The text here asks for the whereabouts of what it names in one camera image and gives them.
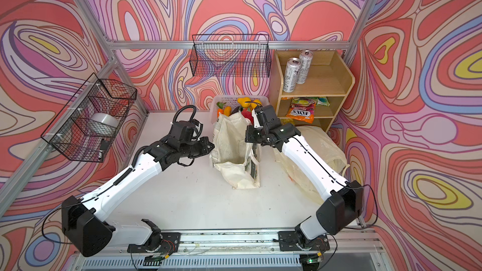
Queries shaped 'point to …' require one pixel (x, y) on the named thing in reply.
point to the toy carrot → (220, 110)
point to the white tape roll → (103, 123)
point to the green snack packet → (306, 101)
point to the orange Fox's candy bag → (302, 108)
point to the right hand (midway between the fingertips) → (248, 138)
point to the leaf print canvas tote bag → (236, 161)
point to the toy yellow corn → (227, 110)
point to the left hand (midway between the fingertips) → (217, 144)
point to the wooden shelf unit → (328, 76)
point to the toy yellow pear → (244, 101)
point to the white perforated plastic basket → (231, 100)
